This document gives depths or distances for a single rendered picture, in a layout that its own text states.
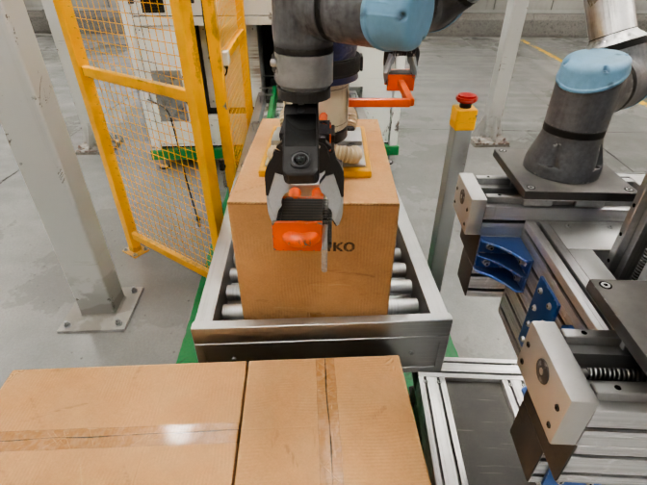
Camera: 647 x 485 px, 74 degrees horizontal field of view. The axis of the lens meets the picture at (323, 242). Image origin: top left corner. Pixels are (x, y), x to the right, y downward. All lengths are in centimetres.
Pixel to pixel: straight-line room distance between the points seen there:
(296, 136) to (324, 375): 71
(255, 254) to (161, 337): 109
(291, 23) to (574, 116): 61
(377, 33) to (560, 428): 51
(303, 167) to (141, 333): 170
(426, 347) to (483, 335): 84
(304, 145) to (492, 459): 115
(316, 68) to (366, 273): 66
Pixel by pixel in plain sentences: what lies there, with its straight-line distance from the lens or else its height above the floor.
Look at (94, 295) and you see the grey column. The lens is 223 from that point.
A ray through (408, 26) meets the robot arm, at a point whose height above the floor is 137.
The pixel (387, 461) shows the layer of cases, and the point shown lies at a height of 54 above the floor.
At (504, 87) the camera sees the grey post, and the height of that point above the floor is 48.
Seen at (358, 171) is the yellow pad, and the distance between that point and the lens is 111.
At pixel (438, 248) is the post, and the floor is 45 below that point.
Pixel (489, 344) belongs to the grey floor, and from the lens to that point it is 207.
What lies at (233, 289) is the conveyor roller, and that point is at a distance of 139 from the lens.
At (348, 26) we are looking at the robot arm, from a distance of 51.
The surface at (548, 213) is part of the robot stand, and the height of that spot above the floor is 96.
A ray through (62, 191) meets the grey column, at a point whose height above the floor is 66.
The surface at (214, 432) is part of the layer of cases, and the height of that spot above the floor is 54.
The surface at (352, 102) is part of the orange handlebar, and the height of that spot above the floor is 108.
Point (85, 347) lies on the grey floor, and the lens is 219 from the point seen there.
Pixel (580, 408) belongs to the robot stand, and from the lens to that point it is 63.
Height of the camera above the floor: 143
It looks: 34 degrees down
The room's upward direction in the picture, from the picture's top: straight up
